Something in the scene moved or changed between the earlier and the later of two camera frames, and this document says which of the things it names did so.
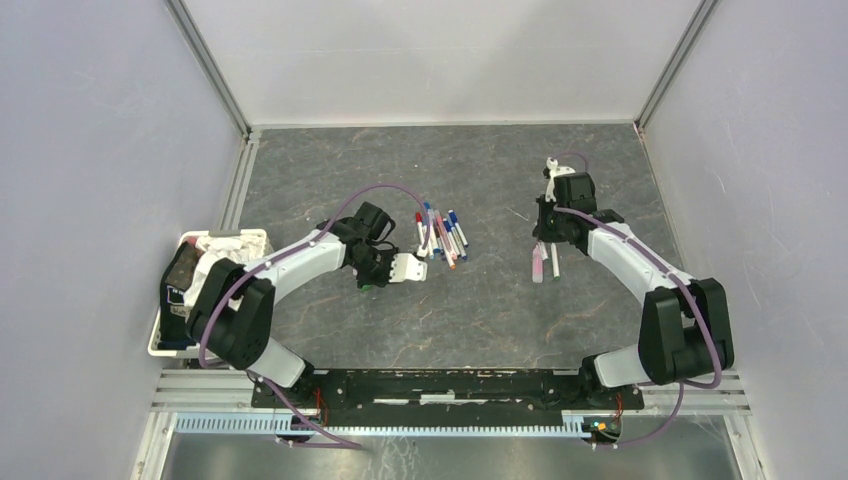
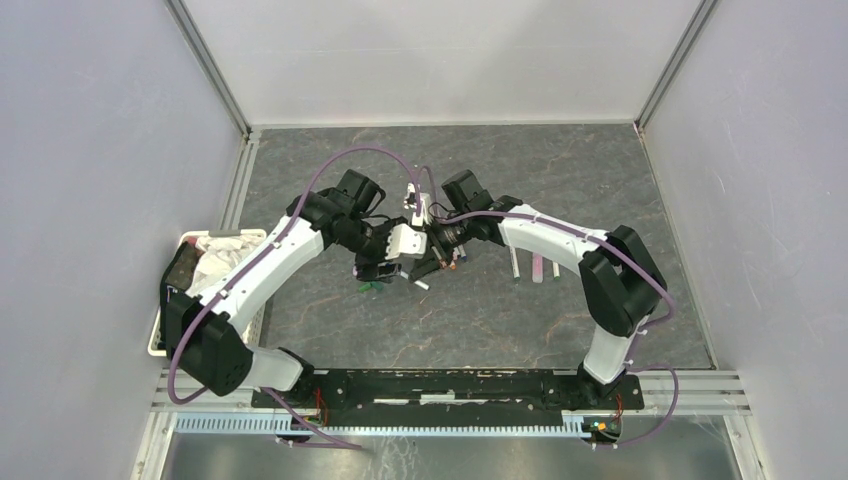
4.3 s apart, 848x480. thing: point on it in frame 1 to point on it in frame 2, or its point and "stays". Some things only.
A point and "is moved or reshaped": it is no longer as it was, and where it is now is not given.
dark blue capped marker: [451, 237] is moved or reshaped
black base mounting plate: [445, 397] stays
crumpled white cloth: [240, 249] stays
